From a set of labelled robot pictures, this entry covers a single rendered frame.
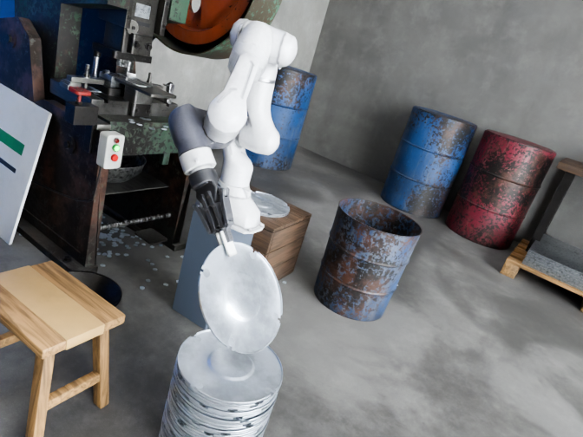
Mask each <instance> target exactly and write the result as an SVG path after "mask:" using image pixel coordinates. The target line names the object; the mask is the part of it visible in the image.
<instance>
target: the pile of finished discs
mask: <svg viewBox="0 0 583 437"><path fill-rule="evenodd" d="M251 198H252V200H253V201H254V203H255V205H256V206H257V207H258V209H259V211H260V216H265V217H271V218H281V217H284V216H286V215H288V214H289V211H290V207H288V205H287V204H286V203H285V202H284V201H283V200H282V199H279V198H277V197H275V196H272V195H271V194H268V193H265V192H259V191H256V192H252V190H251ZM282 215H284V216H282Z"/></svg>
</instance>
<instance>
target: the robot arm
mask: <svg viewBox="0 0 583 437"><path fill-rule="evenodd" d="M230 44H231V46H232V48H233V50H232V52H231V54H230V57H229V62H228V65H227V67H228V69H229V71H230V77H229V79H228V81H227V83H226V86H225V88H224V91H223V92H221V93H220V94H219V95H218V96H217V97H215V98H214V99H213V100H212V101H211V103H210V105H209V107H208V110H207V111H206V110H203V109H200V108H196V107H195V106H193V105H192V104H190V103H188V104H184V105H181V106H179V107H177V108H175V109H174V110H173V111H172V112H171V114H170V115H169V117H168V125H169V130H170V134H171V136H172V139H173V142H174V145H175V146H176V148H177V149H178V155H179V160H180V164H181V167H182V170H183V173H184V174H185V175H189V177H188V179H189V182H190V185H191V187H192V189H193V190H194V191H196V199H197V200H196V203H195V204H193V205H192V207H193V209H194V210H195V211H196V212H197V213H198V215H199V217H200V220H201V222H202V224H203V225H204V226H205V228H206V231H207V233H208V234H213V235H214V236H215V237H216V240H217V243H218V246H220V245H222V244H224V246H225V249H226V253H227V256H228V257H231V256H234V255H237V252H236V249H235V246H234V244H233V235H232V233H231V230H230V228H231V229H234V230H235V231H237V232H241V233H243V234H253V233H255V232H259V231H262V230H263V228H264V224H262V223H261V222H260V211H259V209H258V207H257V206H256V205H255V203H254V201H253V200H252V198H251V190H250V186H249V183H250V179H251V177H252V171H253V165H252V162H251V161H250V159H249V158H248V157H247V155H246V150H245V148H246V149H248V150H250V151H252V152H255V153H259V154H264V155H270V154H272V153H274V152H275V151H276V149H277V148H278V145H279V133H278V131H277V129H276V128H275V126H274V124H273V121H272V115H271V101H272V94H273V90H274V85H275V81H276V76H277V72H278V69H281V68H282V67H286V66H288V65H289V64H290V63H292V61H293V60H294V58H295V56H296V54H297V50H298V45H297V40H296V38H295V36H293V35H291V34H289V33H287V32H285V31H283V30H281V29H277V28H274V27H272V26H270V25H268V24H266V23H262V22H260V21H250V20H248V19H239V20H238V21H237V22H235V23H234V24H233V26H232V29H231V31H230ZM246 109H247V111H246ZM247 112H248V117H247ZM221 148H222V149H223V155H224V160H223V166H222V170H221V175H220V178H219V177H218V174H217V173H216V170H215V169H214V167H215V165H216V162H215V159H214V157H213V152H212V149H221Z"/></svg>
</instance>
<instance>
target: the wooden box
mask: <svg viewBox="0 0 583 437"><path fill-rule="evenodd" d="M249 186H250V190H252V192H256V191H259V192H264V191H262V190H260V189H258V188H256V187H254V186H251V185H249ZM265 193H267V192H265ZM285 203H286V204H287V205H288V207H290V211H289V214H288V215H286V216H284V217H281V218H271V217H265V216H260V222H261V223H262V224H264V228H263V230H262V231H259V232H255V233H253V237H252V242H251V247H252V249H253V251H252V252H253V253H254V252H255V251H256V252H259V253H260V254H261V255H262V256H263V257H264V258H265V259H266V260H267V262H268V263H269V265H270V266H271V267H272V269H273V271H274V273H275V275H276V277H277V280H280V279H282V278H283V277H286V276H287V275H289V274H291V273H292V272H293V271H294V268H295V265H296V262H297V259H298V254H299V252H300V249H301V246H302V244H303V240H304V237H305V233H306V230H307V227H308V224H309V222H310V219H311V213H309V212H306V211H304V210H302V209H300V208H298V207H296V206H294V205H292V204H289V203H287V202H285Z"/></svg>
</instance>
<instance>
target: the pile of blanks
mask: <svg viewBox="0 0 583 437"><path fill-rule="evenodd" d="M280 386H281V384H280ZM280 386H279V387H278V389H277V391H276V392H275V393H274V394H273V393H272V392H271V393H270V394H272V395H271V396H270V397H268V398H267V399H265V400H263V401H259V402H256V403H253V404H246V405H233V404H227V403H223V402H219V401H215V400H212V399H209V398H207V397H205V396H204V395H202V394H200V393H198V392H197V391H196V390H195V389H196V387H194V388H192V387H191V386H189V385H188V383H187V382H186V381H185V380H184V378H183V377H182V375H181V373H180V371H179V368H178V363H177V357H176V363H175V365H174V374H173V376H172V379H171V382H170V389H169V392H168V397H167V401H166V404H165V409H164V413H163V416H162V421H161V426H160V433H159V437H263V434H264V431H265V429H266V427H267V425H268V422H269V419H270V414H271V412H272V407H273V405H274V403H275V401H276V399H277V396H278V390H279V388H280Z"/></svg>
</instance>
